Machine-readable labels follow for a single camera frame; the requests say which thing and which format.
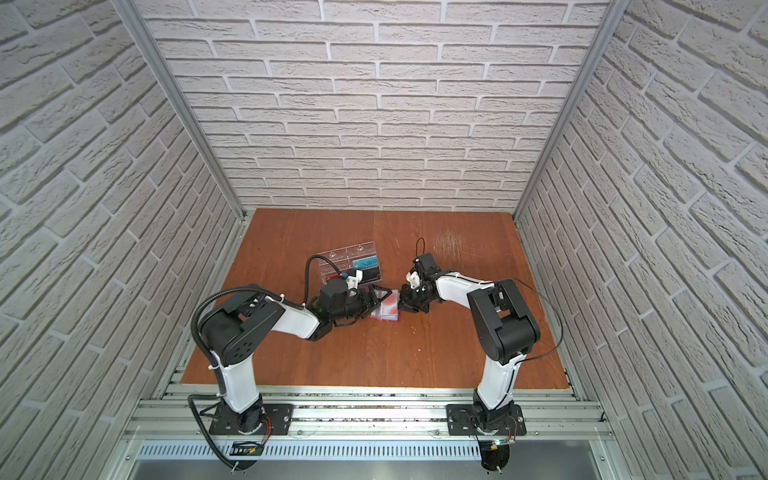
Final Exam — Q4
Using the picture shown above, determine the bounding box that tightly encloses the black VIP card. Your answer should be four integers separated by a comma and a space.
361, 267, 382, 283

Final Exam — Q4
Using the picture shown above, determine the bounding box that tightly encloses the thin black cable right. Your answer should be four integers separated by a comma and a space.
413, 237, 565, 364

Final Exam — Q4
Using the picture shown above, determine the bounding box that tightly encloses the teal VIP card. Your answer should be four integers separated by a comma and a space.
353, 255, 379, 270

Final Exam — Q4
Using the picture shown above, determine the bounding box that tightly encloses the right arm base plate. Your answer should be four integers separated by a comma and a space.
446, 402, 527, 438

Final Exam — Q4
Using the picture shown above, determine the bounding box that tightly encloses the aluminium rail frame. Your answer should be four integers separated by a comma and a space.
101, 380, 629, 479

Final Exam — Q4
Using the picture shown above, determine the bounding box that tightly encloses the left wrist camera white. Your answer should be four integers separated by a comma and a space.
345, 269, 364, 290

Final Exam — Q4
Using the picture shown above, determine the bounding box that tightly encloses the white pink circle card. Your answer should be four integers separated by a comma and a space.
377, 290, 399, 321

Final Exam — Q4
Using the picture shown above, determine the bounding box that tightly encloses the red leather card holder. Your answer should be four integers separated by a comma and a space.
370, 290, 399, 321

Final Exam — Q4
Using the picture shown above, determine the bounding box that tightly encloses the clear acrylic card organizer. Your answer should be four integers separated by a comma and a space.
320, 241, 379, 274

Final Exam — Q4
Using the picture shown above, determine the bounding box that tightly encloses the black corrugated cable left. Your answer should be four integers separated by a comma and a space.
187, 254, 343, 472

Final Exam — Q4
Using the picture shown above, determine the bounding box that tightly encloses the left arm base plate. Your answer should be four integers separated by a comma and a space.
208, 403, 294, 436

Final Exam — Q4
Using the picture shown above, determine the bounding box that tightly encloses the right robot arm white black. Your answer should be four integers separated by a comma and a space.
398, 253, 541, 414

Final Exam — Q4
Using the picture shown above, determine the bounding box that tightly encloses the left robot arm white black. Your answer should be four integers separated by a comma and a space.
190, 278, 394, 423

